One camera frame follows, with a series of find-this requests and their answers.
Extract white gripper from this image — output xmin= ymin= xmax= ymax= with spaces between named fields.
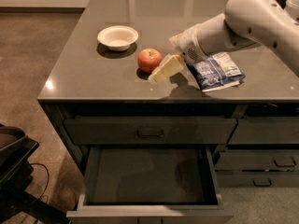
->
xmin=148 ymin=24 xmax=207 ymax=83

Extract red apple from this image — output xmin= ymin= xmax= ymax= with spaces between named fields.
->
xmin=137 ymin=49 xmax=162 ymax=74

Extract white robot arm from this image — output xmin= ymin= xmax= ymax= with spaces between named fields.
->
xmin=149 ymin=0 xmax=299 ymax=83

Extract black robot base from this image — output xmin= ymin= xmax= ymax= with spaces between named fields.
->
xmin=0 ymin=124 xmax=71 ymax=224

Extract grey right top drawer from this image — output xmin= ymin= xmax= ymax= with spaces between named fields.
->
xmin=229 ymin=117 xmax=299 ymax=145

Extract grey right middle drawer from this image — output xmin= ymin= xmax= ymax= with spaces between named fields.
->
xmin=215 ymin=150 xmax=299 ymax=171

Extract grey right bottom drawer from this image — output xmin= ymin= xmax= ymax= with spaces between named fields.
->
xmin=217 ymin=172 xmax=299 ymax=188

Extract open grey middle drawer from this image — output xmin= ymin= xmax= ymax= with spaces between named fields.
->
xmin=67 ymin=147 xmax=234 ymax=224

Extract blue chip bag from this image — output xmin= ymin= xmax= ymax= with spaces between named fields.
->
xmin=188 ymin=52 xmax=245 ymax=92

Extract white paper bowl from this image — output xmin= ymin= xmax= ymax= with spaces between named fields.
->
xmin=97 ymin=25 xmax=138 ymax=51

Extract white plastic canister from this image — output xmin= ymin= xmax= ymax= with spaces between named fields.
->
xmin=285 ymin=0 xmax=299 ymax=21

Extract black cable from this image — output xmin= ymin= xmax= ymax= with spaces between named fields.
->
xmin=28 ymin=162 xmax=50 ymax=203

